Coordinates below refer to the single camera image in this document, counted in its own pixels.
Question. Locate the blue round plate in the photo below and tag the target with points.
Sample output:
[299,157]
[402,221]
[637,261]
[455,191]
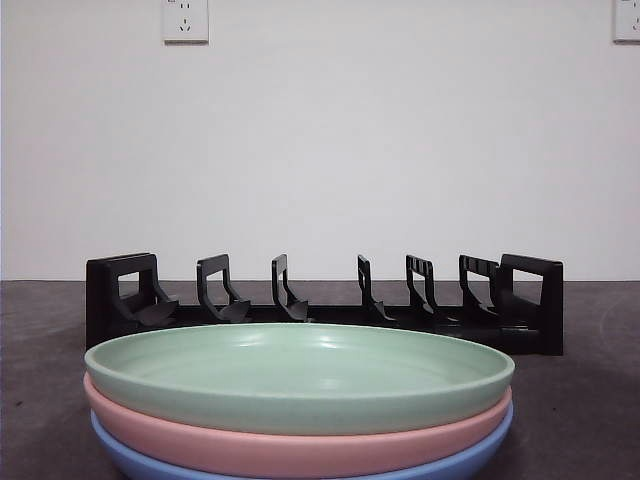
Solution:
[480,455]

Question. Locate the pink round plate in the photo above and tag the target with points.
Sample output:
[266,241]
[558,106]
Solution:
[250,440]

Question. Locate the black plate rack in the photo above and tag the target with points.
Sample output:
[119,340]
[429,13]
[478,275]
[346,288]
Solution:
[550,300]

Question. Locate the green round plate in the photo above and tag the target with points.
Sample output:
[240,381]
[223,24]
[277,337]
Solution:
[250,400]

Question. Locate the white wall socket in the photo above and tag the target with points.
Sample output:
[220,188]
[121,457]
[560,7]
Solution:
[627,20]
[185,20]

